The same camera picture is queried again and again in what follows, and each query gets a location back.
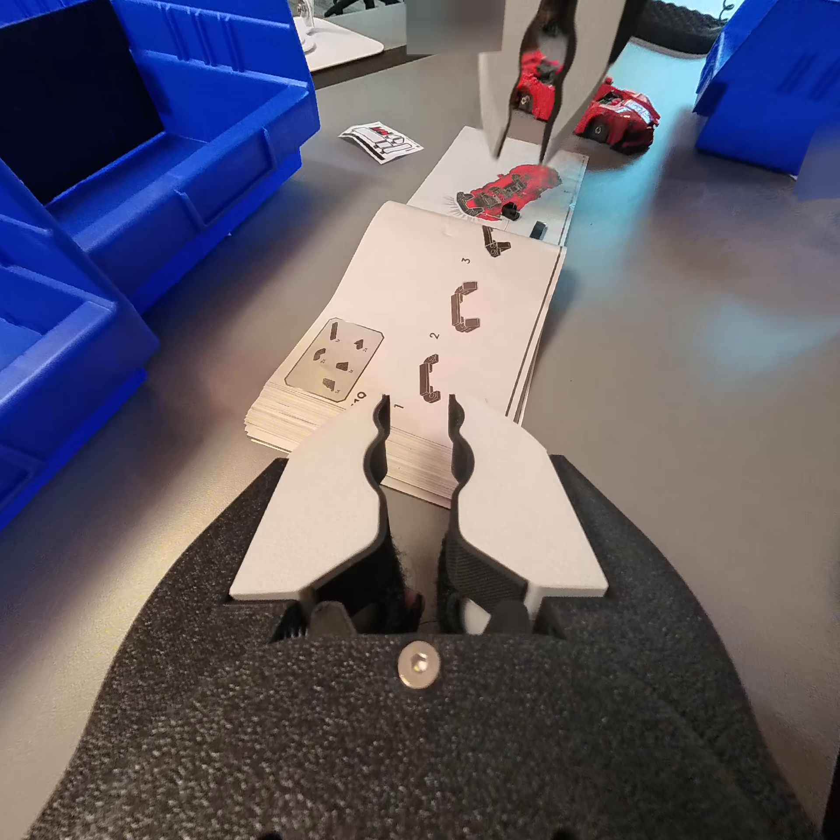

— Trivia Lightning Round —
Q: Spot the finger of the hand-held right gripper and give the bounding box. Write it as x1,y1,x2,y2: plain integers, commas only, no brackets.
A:
477,0,540,161
540,0,632,164

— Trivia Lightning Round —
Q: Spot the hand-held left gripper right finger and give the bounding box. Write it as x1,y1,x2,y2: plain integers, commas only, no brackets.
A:
448,394,609,618

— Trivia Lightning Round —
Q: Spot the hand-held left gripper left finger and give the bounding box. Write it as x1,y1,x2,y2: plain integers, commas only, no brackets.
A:
230,394,392,602

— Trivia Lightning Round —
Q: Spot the red lego car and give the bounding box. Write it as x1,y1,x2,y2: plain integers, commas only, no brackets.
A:
508,49,662,156

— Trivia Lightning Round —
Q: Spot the lego instruction booklet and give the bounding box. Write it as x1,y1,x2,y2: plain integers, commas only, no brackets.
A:
244,125,589,511

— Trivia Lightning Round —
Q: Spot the lego sticker sheet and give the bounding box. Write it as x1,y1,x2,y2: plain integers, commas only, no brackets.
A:
338,121,425,165

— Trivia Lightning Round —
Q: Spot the black quilted pad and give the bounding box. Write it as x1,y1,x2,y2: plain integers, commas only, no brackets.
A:
630,0,726,56

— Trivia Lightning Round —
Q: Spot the white tabletop stand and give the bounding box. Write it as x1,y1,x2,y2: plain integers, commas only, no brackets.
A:
289,0,385,73

